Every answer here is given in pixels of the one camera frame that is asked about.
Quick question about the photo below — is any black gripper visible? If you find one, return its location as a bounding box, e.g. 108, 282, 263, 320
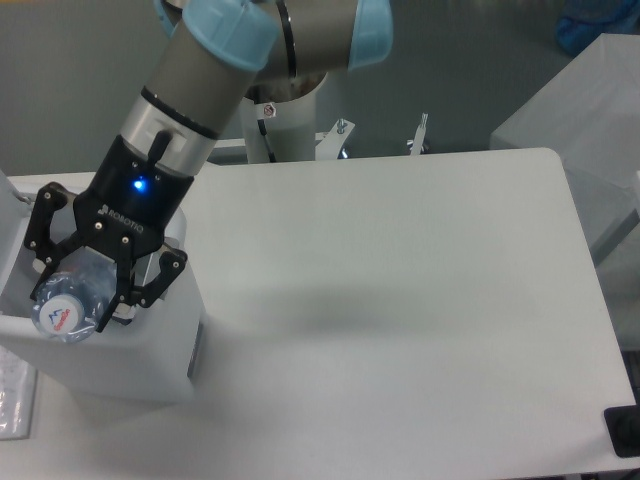
23, 135, 194, 333

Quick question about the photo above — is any clear plastic water bottle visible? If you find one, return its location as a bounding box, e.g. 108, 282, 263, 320
31, 249, 116, 344

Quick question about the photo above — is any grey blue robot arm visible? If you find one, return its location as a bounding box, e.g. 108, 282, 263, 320
24, 1, 393, 343

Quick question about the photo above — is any white trash can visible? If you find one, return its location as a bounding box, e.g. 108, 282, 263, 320
1, 177, 206, 402

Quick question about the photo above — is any paper sheet in sleeve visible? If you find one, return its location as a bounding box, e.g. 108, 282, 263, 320
1, 347, 37, 441

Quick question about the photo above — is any grey cabinet at right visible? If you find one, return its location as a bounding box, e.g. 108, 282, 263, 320
489, 34, 639, 351

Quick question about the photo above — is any blue object on floor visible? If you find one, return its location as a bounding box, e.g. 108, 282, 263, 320
554, 0, 639, 57

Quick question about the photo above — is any black device at edge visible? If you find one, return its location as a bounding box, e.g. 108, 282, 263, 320
604, 405, 639, 458

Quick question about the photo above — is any black cable on pedestal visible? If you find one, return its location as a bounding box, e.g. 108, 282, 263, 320
256, 99, 278, 164

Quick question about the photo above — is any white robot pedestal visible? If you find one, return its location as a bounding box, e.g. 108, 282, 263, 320
239, 73, 326, 158

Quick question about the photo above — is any white pedestal base bracket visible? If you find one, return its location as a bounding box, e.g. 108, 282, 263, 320
209, 112, 431, 164

